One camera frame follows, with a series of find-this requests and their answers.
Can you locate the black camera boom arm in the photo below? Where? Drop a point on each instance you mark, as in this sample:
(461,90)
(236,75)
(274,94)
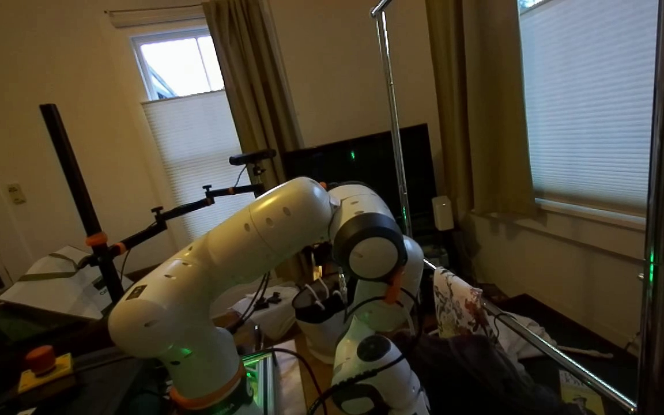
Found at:
(185,208)

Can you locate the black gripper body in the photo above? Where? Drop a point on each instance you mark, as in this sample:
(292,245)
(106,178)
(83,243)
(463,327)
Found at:
(324,304)

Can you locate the bright window pane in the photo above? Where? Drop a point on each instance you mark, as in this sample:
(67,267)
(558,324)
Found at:
(177,64)

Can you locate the black upright post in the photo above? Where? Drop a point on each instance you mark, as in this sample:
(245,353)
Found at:
(74,184)

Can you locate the clear green lit panel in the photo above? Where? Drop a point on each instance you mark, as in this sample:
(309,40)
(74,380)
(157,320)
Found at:
(258,377)

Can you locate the white cellular window blind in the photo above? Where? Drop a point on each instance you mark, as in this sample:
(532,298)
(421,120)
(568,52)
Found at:
(594,99)
(195,145)

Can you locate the yellow red emergency stop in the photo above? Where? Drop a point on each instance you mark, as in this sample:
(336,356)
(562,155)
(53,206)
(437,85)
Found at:
(45,370)

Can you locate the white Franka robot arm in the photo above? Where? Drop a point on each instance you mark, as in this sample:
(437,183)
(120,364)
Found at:
(232,245)

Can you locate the black flat television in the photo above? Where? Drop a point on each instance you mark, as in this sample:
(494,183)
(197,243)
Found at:
(363,158)

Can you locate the yellow white paper tag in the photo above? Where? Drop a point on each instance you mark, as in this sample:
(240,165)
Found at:
(581,393)

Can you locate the small white box device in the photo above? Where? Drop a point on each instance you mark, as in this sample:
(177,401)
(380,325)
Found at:
(443,212)

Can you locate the black stereo camera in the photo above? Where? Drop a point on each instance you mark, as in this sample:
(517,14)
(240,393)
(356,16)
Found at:
(251,158)

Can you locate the white table board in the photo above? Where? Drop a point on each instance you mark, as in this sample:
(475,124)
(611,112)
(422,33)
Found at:
(47,283)

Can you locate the olive window curtain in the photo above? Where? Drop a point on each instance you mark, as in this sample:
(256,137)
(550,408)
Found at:
(485,106)
(255,76)

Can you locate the dark blue garment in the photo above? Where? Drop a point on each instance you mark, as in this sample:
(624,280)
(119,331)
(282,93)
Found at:
(470,382)

